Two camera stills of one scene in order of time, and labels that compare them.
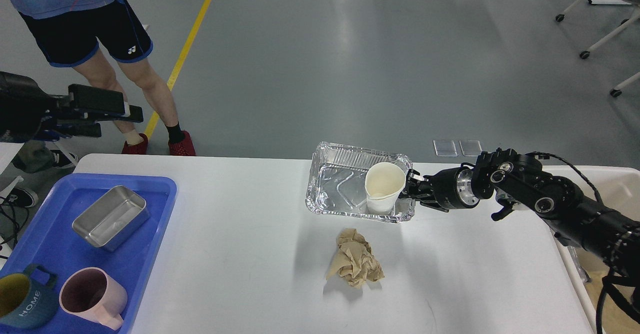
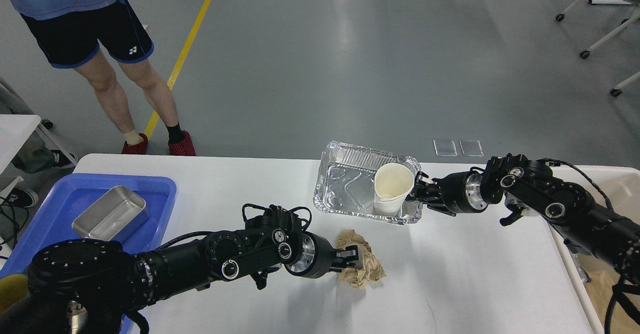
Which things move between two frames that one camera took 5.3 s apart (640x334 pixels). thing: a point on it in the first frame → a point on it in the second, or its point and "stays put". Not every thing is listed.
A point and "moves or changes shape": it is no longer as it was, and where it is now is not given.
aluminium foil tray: (336, 184) moves or changes shape
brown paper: (354, 262) stays put
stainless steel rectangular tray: (111, 217) stays put
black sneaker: (23, 197) stays put
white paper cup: (383, 183) moves or changes shape
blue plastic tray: (46, 237) stays put
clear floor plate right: (470, 148) stays put
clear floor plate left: (445, 148) stays put
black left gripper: (24, 106) → (314, 257)
